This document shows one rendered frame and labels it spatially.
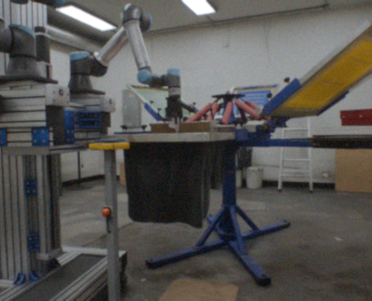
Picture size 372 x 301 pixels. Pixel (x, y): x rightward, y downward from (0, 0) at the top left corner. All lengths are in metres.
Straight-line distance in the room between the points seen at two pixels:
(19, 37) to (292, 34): 5.26
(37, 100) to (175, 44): 5.51
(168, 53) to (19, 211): 5.46
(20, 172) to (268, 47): 5.21
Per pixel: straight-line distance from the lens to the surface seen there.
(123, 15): 1.99
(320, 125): 6.17
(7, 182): 1.98
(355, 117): 2.10
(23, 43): 1.71
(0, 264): 2.14
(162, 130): 1.95
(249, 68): 6.39
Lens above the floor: 0.99
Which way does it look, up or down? 3 degrees down
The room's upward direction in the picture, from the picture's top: 1 degrees counter-clockwise
